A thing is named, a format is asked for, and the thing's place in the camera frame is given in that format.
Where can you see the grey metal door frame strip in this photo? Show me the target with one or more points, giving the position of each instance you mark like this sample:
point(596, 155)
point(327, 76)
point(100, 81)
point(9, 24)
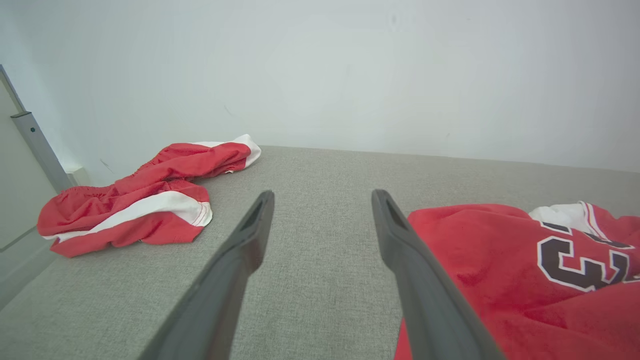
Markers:
point(42, 150)

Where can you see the red numbered basketball jersey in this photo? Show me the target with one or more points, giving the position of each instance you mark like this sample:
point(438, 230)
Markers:
point(500, 260)

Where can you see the red shorts with white stripes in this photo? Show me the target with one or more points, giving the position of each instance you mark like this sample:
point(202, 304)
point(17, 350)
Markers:
point(150, 175)

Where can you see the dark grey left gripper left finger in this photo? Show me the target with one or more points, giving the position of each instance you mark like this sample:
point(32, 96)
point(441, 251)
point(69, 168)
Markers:
point(220, 290)

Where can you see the white wall baseboard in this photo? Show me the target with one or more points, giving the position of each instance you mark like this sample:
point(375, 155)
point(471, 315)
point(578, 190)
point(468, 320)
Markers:
point(79, 175)

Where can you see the pale grey door panel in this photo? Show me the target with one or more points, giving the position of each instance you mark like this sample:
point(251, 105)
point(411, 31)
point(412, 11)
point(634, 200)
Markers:
point(20, 200)

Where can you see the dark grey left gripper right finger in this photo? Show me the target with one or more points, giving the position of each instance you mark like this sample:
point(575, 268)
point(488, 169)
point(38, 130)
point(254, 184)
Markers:
point(430, 300)

